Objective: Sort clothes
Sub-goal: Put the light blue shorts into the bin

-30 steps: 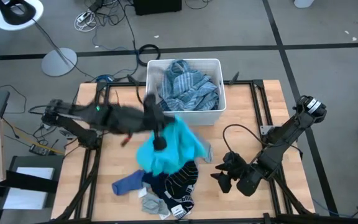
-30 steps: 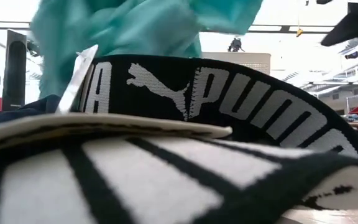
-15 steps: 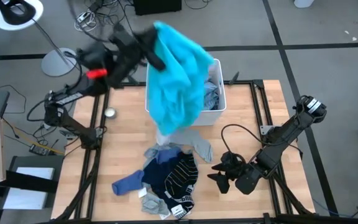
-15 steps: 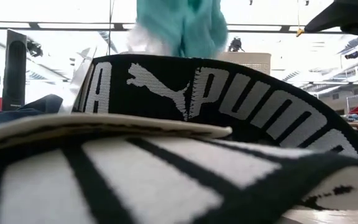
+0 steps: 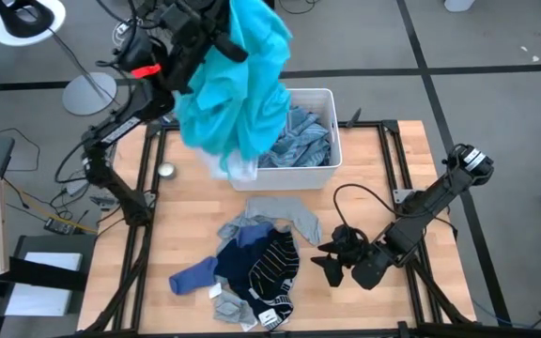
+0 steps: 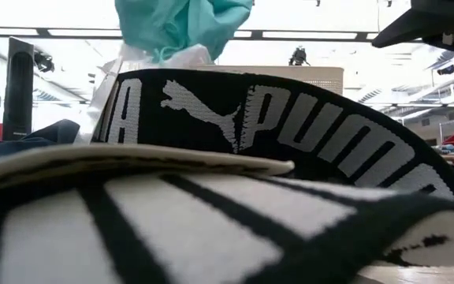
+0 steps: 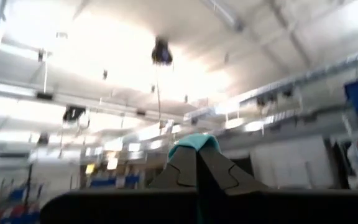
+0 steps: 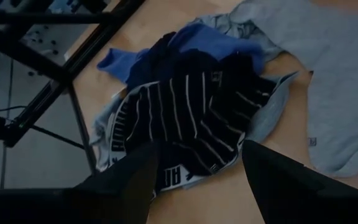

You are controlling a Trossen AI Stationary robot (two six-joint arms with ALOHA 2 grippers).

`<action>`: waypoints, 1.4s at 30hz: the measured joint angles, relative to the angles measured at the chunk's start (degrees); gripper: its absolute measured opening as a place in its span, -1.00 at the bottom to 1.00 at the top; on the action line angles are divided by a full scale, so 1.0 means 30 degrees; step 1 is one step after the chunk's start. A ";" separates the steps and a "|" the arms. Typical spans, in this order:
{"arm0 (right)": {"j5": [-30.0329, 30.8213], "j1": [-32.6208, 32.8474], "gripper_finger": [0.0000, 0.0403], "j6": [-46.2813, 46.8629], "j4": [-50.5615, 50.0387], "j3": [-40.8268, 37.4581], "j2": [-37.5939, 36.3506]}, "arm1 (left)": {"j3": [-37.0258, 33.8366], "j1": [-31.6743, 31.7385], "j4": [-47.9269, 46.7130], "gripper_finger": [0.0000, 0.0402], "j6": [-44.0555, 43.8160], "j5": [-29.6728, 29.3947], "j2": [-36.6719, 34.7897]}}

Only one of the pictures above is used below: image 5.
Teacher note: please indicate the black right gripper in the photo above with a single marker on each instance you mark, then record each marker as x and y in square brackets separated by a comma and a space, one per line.
[352, 246]

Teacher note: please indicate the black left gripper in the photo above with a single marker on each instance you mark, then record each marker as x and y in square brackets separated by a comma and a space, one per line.
[190, 33]

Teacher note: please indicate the turquoise t-shirt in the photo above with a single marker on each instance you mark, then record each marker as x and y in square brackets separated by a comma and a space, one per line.
[233, 94]

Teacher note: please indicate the black striped underwear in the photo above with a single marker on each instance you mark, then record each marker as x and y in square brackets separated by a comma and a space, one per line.
[275, 267]

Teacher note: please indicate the white plastic laundry basket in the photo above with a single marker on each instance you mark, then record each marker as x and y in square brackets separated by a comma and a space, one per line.
[294, 179]

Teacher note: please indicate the grey-blue striped shirt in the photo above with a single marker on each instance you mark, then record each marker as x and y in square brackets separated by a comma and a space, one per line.
[303, 141]

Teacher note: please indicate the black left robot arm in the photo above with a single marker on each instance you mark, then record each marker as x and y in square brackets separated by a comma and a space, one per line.
[125, 127]

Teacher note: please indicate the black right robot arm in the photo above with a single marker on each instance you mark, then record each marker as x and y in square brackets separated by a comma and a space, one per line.
[421, 211]

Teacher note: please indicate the grey t-shirt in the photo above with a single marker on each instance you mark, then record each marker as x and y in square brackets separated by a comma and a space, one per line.
[294, 213]

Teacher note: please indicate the small grey cloth with label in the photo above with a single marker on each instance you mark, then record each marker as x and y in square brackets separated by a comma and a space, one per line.
[230, 310]

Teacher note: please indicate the small round silver disc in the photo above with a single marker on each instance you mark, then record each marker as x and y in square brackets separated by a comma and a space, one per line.
[166, 170]

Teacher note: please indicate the small black clamp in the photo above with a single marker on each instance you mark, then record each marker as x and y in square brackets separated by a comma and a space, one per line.
[354, 118]

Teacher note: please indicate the grey round lamp base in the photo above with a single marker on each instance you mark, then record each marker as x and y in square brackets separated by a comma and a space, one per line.
[87, 94]

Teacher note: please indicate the black curved object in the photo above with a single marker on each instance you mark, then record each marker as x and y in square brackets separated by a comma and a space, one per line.
[24, 21]

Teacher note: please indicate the white container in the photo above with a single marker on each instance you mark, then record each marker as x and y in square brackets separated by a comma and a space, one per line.
[458, 4]

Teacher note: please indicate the small black electronic device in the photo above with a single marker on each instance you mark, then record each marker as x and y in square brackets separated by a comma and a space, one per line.
[61, 226]

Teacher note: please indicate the black cart with white sheets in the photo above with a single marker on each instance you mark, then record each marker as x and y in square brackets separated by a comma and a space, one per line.
[50, 281]

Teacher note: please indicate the black aluminium table frame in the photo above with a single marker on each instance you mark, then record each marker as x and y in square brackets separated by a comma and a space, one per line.
[439, 331]

